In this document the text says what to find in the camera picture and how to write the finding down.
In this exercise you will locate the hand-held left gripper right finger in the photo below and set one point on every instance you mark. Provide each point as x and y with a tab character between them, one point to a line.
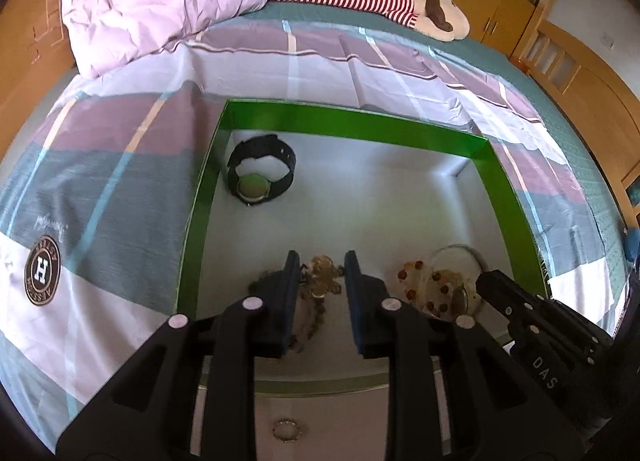
357	316

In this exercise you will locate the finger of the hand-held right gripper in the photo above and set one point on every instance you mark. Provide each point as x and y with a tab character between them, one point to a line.
500	288

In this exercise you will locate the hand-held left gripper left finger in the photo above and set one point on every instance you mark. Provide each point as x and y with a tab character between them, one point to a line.
287	316

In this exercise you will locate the gold rhinestone ornament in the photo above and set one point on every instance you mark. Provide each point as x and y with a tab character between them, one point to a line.
322	273

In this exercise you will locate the silver bangle with green flower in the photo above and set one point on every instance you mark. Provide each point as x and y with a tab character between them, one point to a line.
455	247

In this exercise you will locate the green cardboard box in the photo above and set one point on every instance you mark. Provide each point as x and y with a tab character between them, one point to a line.
350	121

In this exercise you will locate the black wristwatch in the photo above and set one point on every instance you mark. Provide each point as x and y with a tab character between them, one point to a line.
252	186

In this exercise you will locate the plaid bedsheet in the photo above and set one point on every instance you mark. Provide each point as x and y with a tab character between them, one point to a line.
125	181

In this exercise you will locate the wooden headboard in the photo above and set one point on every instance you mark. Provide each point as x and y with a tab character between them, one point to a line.
575	51

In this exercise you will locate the pink duvet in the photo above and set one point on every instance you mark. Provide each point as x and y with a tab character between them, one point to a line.
160	1

